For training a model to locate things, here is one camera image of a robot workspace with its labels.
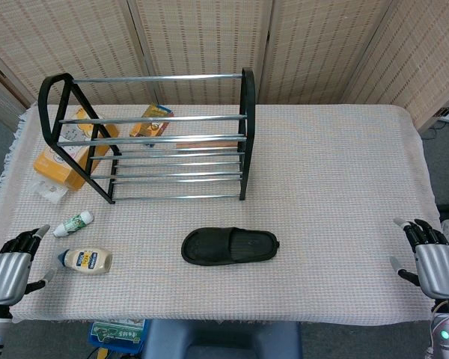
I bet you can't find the small orange snack box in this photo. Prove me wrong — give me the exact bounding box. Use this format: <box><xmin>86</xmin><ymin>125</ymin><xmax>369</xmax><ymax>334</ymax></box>
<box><xmin>129</xmin><ymin>104</ymin><xmax>173</xmax><ymax>147</ymax></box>

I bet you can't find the small white green bottle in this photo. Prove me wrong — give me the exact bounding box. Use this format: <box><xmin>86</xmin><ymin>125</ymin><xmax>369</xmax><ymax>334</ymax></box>
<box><xmin>52</xmin><ymin>210</ymin><xmax>94</xmax><ymax>238</ymax></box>

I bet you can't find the black metal shoe rack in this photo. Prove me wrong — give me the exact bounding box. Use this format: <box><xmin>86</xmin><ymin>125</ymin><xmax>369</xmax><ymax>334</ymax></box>
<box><xmin>37</xmin><ymin>67</ymin><xmax>256</xmax><ymax>205</ymax></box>

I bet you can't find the black slipper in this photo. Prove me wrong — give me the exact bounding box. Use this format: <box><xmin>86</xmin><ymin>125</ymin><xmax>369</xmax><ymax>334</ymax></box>
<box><xmin>181</xmin><ymin>227</ymin><xmax>281</xmax><ymax>266</ymax></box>

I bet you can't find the mayonnaise squeeze bottle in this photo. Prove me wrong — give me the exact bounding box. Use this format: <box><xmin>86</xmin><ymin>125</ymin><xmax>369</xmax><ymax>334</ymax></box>
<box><xmin>56</xmin><ymin>247</ymin><xmax>113</xmax><ymax>277</ymax></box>

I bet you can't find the white woven tablecloth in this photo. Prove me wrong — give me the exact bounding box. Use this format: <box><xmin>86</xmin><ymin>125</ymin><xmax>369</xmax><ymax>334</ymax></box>
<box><xmin>0</xmin><ymin>103</ymin><xmax>449</xmax><ymax>325</ymax></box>

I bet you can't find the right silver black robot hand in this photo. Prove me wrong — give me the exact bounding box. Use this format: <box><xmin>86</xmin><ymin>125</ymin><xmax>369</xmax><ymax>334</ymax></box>
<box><xmin>389</xmin><ymin>218</ymin><xmax>449</xmax><ymax>300</ymax></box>

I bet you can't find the large orange tissue pack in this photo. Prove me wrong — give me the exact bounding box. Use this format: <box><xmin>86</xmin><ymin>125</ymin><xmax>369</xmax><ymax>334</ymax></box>
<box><xmin>33</xmin><ymin>106</ymin><xmax>120</xmax><ymax>192</ymax></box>

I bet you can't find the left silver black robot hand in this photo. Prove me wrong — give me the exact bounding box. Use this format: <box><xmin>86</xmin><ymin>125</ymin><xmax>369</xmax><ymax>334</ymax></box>
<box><xmin>0</xmin><ymin>224</ymin><xmax>59</xmax><ymax>306</ymax></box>

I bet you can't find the green white printed box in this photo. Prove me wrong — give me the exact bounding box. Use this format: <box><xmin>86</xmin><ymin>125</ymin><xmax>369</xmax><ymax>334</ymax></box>
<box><xmin>88</xmin><ymin>319</ymin><xmax>147</xmax><ymax>347</ymax></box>

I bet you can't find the bamboo folding screen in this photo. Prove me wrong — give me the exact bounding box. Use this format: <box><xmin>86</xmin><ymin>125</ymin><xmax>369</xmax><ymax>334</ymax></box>
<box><xmin>0</xmin><ymin>0</ymin><xmax>449</xmax><ymax>132</ymax></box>

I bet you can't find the clear plastic packet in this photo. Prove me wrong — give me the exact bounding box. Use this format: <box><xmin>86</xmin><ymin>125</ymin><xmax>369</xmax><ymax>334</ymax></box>
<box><xmin>28</xmin><ymin>178</ymin><xmax>68</xmax><ymax>205</ymax></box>

